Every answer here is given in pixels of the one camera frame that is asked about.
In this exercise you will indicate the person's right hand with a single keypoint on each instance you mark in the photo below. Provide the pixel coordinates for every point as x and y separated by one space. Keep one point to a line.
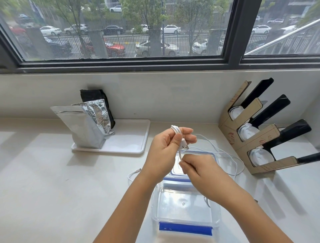
207 175

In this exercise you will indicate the white cup lid stack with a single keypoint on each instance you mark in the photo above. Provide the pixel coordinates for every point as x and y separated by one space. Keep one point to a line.
247 133
236 114
261 157

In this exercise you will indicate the cardboard cup dispenser rack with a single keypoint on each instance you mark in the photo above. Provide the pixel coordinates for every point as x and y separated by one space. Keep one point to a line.
227 127

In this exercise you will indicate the red car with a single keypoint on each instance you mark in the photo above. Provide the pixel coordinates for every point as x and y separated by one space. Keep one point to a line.
115 48

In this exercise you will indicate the person's left hand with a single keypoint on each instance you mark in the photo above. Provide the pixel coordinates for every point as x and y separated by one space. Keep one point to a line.
162 155

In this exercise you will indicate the person's right forearm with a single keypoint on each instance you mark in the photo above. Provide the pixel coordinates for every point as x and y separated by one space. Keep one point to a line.
255 220

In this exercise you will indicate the white rectangular tray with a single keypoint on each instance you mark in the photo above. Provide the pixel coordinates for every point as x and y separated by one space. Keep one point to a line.
130 137

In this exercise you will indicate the person's left forearm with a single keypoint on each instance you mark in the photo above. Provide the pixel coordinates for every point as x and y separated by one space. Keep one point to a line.
125 212

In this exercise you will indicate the clear plastic container blue clips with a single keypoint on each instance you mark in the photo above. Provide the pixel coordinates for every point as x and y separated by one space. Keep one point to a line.
182 207

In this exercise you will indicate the clear container lid blue seal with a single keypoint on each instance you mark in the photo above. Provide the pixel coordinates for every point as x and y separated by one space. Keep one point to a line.
175 170

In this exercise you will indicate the white stair railing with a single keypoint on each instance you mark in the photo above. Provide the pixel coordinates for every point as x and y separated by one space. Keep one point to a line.
287 35

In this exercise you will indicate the black bag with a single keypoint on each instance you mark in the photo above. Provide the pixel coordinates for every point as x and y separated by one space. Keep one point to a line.
95 95

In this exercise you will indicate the black window frame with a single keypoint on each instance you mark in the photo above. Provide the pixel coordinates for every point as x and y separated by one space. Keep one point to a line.
237 37

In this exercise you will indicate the silver foil bag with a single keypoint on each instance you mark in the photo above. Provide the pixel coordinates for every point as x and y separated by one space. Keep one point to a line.
80 127

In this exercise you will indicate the beige car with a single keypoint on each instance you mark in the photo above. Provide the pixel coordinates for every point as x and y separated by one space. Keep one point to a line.
170 48

